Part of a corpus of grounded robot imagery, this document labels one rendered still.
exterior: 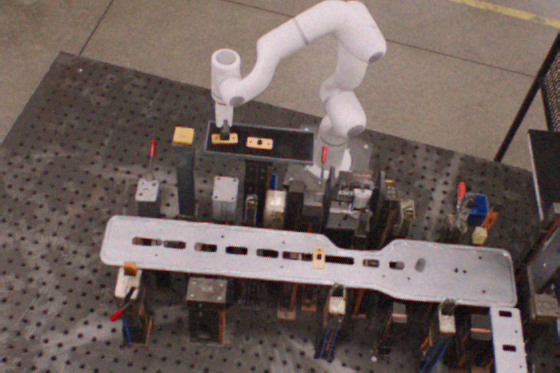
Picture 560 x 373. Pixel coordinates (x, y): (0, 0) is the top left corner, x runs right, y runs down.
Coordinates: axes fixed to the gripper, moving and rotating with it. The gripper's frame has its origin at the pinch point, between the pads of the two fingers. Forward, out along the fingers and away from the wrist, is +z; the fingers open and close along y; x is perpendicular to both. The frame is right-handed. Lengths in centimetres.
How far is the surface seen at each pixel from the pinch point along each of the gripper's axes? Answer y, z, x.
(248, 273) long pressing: 43.0, 22.6, 5.9
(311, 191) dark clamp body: 17.0, 14.5, 28.8
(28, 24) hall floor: -184, 122, -103
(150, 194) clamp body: 14.8, 16.3, -25.0
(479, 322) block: 65, 24, 80
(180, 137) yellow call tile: -1.1, 6.3, -14.5
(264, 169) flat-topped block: 5.7, 16.4, 13.8
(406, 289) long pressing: 52, 22, 57
